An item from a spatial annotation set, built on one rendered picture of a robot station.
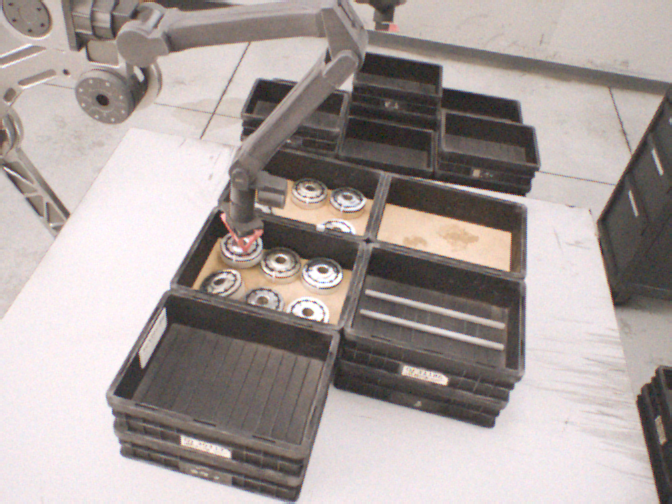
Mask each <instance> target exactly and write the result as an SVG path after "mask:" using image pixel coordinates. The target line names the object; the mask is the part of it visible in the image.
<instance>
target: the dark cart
mask: <svg viewBox="0 0 672 504"><path fill-rule="evenodd" d="M596 224H597V228H598V232H599V234H598V236H599V238H598V242H599V246H600V250H601V255H604V257H605V261H606V266H607V270H608V274H609V278H610V283H611V285H610V287H611V289H610V293H611V297H612V302H613V306H621V305H624V304H626V303H627V302H628V301H629V300H630V299H631V295H632V294H634V295H639V296H645V297H650V298H656V299H661V300H667V301H672V82H671V84H670V86H669V88H668V90H667V92H666V93H665V95H664V97H663V99H662V101H661V103H660V105H659V106H658V108H657V110H656V112H655V114H654V116H653V118H652V119H651V121H650V123H649V125H648V127H647V129H646V131H645V132H644V134H643V136H642V138H641V140H640V142H639V144H638V145H637V147H636V149H635V151H634V153H633V155H632V157H631V158H630V160H629V162H628V164H627V166H626V168H625V170H624V171H623V173H622V175H621V177H620V179H619V181H618V183H617V184H616V186H615V188H614V190H613V192H612V194H611V196H610V197H609V199H608V201H607V203H606V205H605V207H604V209H603V210H602V212H601V214H600V216H599V218H598V220H597V222H596Z"/></svg>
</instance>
